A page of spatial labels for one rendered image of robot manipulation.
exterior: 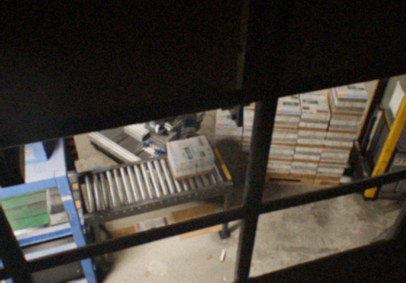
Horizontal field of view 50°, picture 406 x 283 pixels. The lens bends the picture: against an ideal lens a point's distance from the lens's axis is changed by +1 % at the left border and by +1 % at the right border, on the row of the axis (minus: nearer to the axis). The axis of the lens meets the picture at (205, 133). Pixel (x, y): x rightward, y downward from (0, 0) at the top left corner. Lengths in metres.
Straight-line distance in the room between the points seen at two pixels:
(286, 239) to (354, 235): 0.73
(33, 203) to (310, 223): 2.78
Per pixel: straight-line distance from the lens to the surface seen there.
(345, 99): 4.39
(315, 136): 4.65
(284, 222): 4.77
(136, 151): 5.11
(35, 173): 3.20
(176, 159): 3.84
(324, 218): 4.92
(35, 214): 3.96
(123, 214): 3.86
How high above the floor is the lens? 3.75
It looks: 42 degrees down
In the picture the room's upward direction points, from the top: 2 degrees clockwise
